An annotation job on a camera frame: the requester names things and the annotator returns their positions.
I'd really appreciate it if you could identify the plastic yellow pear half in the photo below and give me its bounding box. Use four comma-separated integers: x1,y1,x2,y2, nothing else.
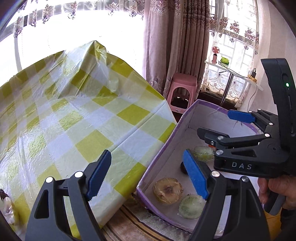
1,189,19,225

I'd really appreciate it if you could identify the person's right hand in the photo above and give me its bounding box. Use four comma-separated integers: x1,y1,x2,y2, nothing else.
257,175,296,210

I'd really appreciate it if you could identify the yellow black charger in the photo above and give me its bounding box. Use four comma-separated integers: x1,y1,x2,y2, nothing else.
247,68,257,83

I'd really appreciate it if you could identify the white side table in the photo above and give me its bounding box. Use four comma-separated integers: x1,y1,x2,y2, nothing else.
202,60,263,106

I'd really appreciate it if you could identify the wrapped green fruit half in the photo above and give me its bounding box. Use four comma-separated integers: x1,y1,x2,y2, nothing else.
178,194,206,219

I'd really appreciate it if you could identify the pink plastic stool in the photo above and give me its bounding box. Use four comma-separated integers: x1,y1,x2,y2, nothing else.
167,73,197,114

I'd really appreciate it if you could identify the wrapped brown pear half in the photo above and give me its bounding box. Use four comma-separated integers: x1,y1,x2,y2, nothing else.
152,178,184,205

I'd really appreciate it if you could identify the purple white cardboard box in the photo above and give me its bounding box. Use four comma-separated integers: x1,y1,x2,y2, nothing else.
137,99,258,232

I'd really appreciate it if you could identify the green object on table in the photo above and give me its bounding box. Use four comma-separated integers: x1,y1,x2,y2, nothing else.
220,57,229,66

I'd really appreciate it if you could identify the small pink desk fan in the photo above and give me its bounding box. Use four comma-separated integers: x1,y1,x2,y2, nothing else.
212,46,220,64

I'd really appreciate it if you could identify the yellow checkered plastic tablecloth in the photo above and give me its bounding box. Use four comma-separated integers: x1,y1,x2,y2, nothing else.
1,41,177,238

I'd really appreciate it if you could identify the pink patterned drape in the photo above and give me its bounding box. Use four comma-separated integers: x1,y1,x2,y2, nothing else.
144,0,210,97

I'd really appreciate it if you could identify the floral lace curtain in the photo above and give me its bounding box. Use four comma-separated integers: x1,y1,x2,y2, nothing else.
12,0,260,105

